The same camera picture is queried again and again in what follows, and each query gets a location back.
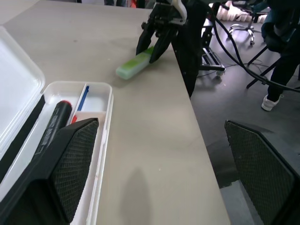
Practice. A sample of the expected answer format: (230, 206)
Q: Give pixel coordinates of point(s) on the white plastic pencil case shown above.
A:
(18, 77)

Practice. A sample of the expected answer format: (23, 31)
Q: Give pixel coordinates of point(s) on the red pen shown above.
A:
(74, 118)

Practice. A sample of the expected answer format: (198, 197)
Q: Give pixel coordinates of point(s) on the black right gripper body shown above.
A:
(161, 16)

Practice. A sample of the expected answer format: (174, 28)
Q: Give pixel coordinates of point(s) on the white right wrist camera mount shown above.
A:
(181, 10)

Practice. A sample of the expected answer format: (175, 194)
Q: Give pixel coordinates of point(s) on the silver office chair base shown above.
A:
(245, 30)

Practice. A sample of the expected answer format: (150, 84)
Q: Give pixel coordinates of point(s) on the person in dark clothes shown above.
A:
(284, 68)

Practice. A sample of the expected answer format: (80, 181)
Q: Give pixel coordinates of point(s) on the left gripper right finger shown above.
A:
(260, 173)

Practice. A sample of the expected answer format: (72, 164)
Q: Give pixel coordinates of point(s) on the black chair frame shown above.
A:
(259, 73)

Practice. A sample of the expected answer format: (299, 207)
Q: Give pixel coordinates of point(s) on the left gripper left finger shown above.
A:
(70, 164)

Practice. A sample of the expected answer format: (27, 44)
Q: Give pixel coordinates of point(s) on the blue pen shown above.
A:
(83, 98)

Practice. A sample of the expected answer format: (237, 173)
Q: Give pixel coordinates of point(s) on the green highlighter marker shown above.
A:
(132, 66)

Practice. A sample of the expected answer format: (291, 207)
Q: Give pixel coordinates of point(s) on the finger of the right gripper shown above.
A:
(144, 38)
(161, 47)

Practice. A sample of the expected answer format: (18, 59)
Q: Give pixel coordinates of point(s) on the black marker with red end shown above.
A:
(59, 114)

